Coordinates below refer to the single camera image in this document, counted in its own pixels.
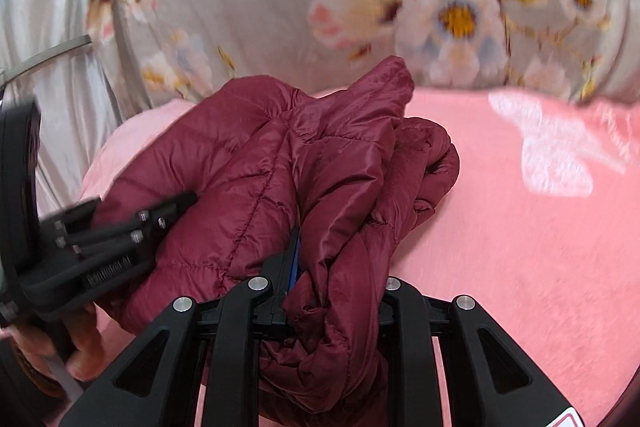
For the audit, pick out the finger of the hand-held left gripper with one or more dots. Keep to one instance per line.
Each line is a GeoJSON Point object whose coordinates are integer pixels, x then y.
{"type": "Point", "coordinates": [150, 219]}

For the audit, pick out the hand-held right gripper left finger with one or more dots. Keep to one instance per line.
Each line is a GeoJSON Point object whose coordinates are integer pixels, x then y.
{"type": "Point", "coordinates": [294, 259]}

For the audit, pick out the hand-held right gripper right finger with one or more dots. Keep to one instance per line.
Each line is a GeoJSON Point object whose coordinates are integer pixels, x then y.
{"type": "Point", "coordinates": [406, 309]}

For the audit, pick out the maroon puffer jacket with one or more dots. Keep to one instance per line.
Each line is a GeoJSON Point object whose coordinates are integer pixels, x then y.
{"type": "Point", "coordinates": [250, 167]}

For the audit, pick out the person's left hand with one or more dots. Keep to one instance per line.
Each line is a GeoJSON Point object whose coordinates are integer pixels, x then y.
{"type": "Point", "coordinates": [87, 342]}

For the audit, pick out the pink blanket with white print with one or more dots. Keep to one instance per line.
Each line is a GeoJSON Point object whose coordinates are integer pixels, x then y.
{"type": "Point", "coordinates": [500, 257]}

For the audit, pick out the silver satin cloth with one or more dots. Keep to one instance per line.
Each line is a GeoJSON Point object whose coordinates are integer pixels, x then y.
{"type": "Point", "coordinates": [60, 7]}

